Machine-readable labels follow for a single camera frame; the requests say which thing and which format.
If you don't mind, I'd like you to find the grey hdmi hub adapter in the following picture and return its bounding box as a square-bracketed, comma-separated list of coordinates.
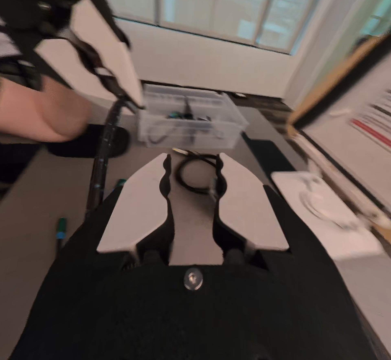
[172, 148, 221, 204]

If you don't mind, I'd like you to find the wooden framed instruction board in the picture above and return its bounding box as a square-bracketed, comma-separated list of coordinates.
[287, 32, 391, 217]

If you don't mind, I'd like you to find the black chair armrest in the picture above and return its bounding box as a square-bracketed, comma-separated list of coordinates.
[46, 124, 131, 159]

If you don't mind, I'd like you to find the clear plastic bin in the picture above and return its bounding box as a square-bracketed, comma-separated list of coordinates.
[136, 83, 249, 150]

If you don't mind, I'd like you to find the person's left forearm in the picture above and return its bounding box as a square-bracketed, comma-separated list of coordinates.
[0, 77, 93, 144]

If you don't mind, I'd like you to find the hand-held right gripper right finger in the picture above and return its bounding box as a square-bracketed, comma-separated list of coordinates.
[213, 152, 290, 265]

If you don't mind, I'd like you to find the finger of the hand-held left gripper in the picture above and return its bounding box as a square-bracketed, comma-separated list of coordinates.
[70, 0, 145, 108]
[34, 37, 123, 101]

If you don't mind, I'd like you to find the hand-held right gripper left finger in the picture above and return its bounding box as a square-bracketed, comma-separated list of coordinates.
[96, 153, 175, 265]

